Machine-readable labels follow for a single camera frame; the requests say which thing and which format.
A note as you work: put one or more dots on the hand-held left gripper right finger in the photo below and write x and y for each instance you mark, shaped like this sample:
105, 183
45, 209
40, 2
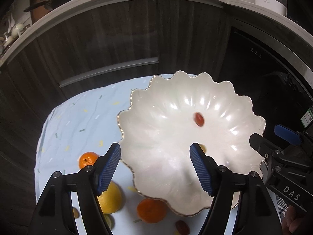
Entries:
200, 169

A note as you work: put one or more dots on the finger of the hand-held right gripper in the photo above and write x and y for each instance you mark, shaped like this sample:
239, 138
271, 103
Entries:
287, 134
261, 144

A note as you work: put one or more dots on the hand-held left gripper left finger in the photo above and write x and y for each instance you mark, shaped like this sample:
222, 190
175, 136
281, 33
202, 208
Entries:
110, 169

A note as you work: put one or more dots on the brown longan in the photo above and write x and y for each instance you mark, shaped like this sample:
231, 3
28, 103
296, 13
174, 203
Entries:
75, 213
203, 148

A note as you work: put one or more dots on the yellow grapefruit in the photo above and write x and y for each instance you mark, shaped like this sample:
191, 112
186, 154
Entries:
111, 198

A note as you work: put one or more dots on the red grape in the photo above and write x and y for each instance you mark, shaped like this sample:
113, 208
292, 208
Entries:
198, 119
182, 227

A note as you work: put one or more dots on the white scalloped gold-rimmed bowl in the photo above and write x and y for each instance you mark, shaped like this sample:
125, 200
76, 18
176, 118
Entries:
166, 132

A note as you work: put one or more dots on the green grape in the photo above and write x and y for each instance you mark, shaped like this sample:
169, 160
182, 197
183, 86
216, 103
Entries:
109, 221

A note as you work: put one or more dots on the large orange mandarin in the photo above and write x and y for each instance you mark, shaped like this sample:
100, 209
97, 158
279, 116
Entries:
151, 210

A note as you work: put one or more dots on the person's right hand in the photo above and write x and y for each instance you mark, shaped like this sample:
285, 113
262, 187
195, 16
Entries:
298, 222

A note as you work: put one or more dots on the small orange mandarin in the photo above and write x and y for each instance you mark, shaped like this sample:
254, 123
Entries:
85, 160

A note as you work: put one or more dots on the green and white sticker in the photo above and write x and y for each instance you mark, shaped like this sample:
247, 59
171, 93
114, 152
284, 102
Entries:
308, 117

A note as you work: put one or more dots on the striped cloth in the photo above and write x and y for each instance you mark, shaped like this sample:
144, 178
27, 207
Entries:
281, 205

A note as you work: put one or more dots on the light blue confetti tablecloth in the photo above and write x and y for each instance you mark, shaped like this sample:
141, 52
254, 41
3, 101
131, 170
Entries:
80, 117

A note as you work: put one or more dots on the black built-in appliance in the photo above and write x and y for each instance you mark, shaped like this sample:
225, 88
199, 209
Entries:
244, 61

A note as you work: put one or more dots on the dark wood kitchen cabinet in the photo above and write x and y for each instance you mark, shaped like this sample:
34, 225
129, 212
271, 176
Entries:
97, 41

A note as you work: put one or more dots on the white squat appliance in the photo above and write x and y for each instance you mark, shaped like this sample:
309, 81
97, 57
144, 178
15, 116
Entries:
269, 5

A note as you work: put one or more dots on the white ceramic teapot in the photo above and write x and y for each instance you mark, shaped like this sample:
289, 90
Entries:
18, 29

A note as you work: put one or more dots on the white ceramic spoons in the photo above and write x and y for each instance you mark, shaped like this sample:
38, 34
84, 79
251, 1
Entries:
10, 22

